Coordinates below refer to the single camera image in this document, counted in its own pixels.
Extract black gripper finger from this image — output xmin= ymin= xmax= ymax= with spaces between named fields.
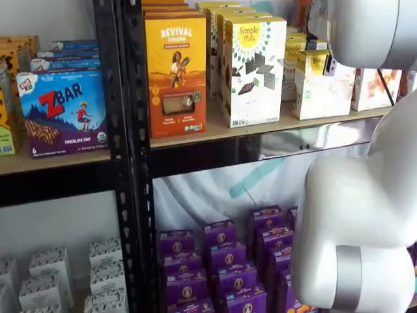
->
xmin=323 ymin=54 xmax=340 ymax=78

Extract Pretzel Crackers cheddar box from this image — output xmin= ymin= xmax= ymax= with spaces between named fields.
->
xmin=351 ymin=67 xmax=404 ymax=113
xmin=291 ymin=0 xmax=330 ymax=42

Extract tall Simple Mills thins box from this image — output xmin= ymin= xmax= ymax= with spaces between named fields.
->
xmin=195 ymin=1 xmax=242 ymax=20
xmin=222 ymin=16 xmax=288 ymax=129
xmin=203 ymin=6 xmax=257 ymax=99
xmin=215 ymin=12 xmax=274 ymax=109

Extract wooden shelf board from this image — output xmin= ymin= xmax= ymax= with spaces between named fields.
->
xmin=149 ymin=93 xmax=392 ymax=149
xmin=0 ymin=142 xmax=112 ymax=177

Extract purple Annie's snack box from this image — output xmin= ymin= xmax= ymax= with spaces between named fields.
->
xmin=162 ymin=252 xmax=203 ymax=278
xmin=265 ymin=245 xmax=293 ymax=278
xmin=250 ymin=205 xmax=285 ymax=233
xmin=255 ymin=226 xmax=295 ymax=252
xmin=224 ymin=283 xmax=268 ymax=313
xmin=286 ymin=205 xmax=299 ymax=230
xmin=208 ymin=242 xmax=248 ymax=272
xmin=157 ymin=229 xmax=197 ymax=259
xmin=216 ymin=261 xmax=259 ymax=295
xmin=204 ymin=219 xmax=238 ymax=249
xmin=165 ymin=268 xmax=208 ymax=306
xmin=274 ymin=268 xmax=319 ymax=313

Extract orange Revival cracker box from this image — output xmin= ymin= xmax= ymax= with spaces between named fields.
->
xmin=143 ymin=16 xmax=207 ymax=140
xmin=143 ymin=10 xmax=201 ymax=19
xmin=141 ymin=0 xmax=190 ymax=8
xmin=142 ymin=5 xmax=197 ymax=14

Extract black metal shelf rack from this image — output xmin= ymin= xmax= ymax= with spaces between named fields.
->
xmin=118 ymin=0 xmax=392 ymax=313
xmin=0 ymin=0 xmax=135 ymax=313

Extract blue ZBar chocolate chip box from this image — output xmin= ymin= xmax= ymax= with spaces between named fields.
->
xmin=36 ymin=49 xmax=100 ymax=61
xmin=30 ymin=58 xmax=102 ymax=74
xmin=16 ymin=69 xmax=109 ymax=160
xmin=50 ymin=39 xmax=99 ymax=52

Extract white black-patterned box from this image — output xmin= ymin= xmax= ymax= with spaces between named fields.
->
xmin=18 ymin=275 xmax=63 ymax=311
xmin=29 ymin=246 xmax=75 ymax=308
xmin=19 ymin=304 xmax=63 ymax=313
xmin=90 ymin=261 xmax=126 ymax=296
xmin=89 ymin=237 xmax=124 ymax=269
xmin=84 ymin=288 xmax=130 ymax=313

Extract yellow brown-spotted snack box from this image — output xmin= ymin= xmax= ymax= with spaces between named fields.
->
xmin=0 ymin=48 xmax=22 ymax=96
xmin=0 ymin=35 xmax=41 ymax=71
xmin=0 ymin=87 xmax=22 ymax=157

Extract white backdrop cloth teal logo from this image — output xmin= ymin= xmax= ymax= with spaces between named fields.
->
xmin=152 ymin=0 xmax=375 ymax=239

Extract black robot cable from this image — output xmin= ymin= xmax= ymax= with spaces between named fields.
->
xmin=375 ymin=67 xmax=397 ymax=108

